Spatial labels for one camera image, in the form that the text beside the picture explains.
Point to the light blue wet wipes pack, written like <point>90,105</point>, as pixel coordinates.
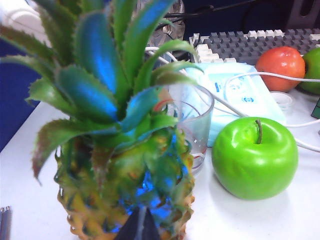
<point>265,105</point>

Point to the light blue tape roll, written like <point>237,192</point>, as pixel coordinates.
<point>281,100</point>

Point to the orange-red round fruit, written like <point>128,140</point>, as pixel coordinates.
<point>280,67</point>

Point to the clear cup with red print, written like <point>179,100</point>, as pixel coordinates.
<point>197,120</point>

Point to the green apple without stem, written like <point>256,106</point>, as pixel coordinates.
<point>312,70</point>

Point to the white and grey keyboard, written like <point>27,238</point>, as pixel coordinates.
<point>250,45</point>

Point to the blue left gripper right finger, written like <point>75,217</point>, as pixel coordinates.
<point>148,227</point>

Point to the large green apple with stem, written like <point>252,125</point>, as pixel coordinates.
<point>250,162</point>

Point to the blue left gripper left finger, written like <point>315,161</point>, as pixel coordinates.
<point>132,227</point>

